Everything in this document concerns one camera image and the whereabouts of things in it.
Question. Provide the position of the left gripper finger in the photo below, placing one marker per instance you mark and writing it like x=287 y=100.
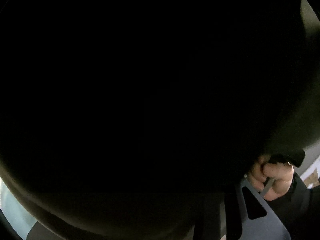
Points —
x=245 y=215

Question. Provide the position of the olive green hooded jacket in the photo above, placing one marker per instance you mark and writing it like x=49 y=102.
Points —
x=136 y=119

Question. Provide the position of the person right hand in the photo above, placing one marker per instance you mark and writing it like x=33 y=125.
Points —
x=271 y=177

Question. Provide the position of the teal bed sheet mattress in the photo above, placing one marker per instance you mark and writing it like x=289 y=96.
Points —
x=17 y=216

